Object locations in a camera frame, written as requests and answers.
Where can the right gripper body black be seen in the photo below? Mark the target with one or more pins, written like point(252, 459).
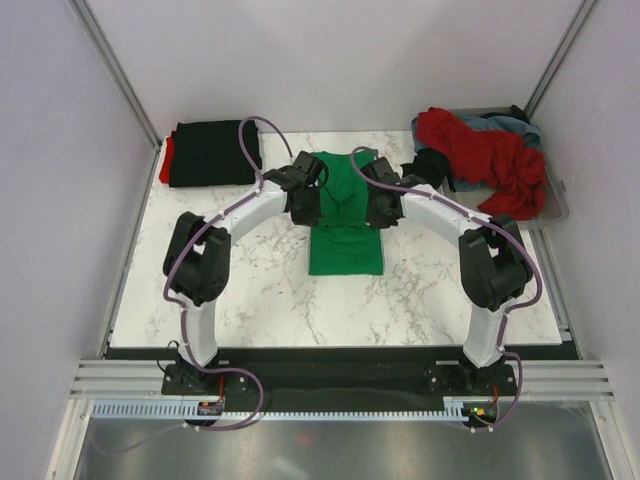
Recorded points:
point(376, 216)

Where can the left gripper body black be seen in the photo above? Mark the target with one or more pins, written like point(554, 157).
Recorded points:
point(310, 212)

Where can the green t shirt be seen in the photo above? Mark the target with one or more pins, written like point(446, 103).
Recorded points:
point(342, 243)

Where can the clear plastic bin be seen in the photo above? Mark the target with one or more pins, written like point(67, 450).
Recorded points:
point(555, 207)

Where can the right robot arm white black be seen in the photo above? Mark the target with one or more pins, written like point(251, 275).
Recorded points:
point(493, 262)

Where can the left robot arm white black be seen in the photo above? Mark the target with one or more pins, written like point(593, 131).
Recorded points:
point(198, 260)

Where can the black crumpled t shirt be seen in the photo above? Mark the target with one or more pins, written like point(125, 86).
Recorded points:
point(431, 166)

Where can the folded black t shirt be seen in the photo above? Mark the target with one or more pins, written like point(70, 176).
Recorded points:
point(219, 153)

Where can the folded red t shirt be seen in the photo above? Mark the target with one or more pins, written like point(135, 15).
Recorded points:
point(167, 158)

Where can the blue grey t shirt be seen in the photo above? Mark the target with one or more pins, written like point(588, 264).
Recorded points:
point(518, 124)

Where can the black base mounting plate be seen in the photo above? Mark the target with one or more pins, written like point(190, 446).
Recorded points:
point(339, 380)

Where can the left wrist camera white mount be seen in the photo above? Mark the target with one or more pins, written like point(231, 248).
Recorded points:
point(309, 170)

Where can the right aluminium frame post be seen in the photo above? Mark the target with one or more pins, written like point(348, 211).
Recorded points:
point(568, 40)

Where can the aluminium frame post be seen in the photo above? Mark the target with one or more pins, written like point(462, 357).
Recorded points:
point(568, 40)
point(96, 34)

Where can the grey slotted cable duct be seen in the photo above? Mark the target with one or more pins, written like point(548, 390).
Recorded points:
point(194, 410)

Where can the left aluminium frame post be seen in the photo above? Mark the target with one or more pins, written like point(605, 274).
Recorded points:
point(96, 34)

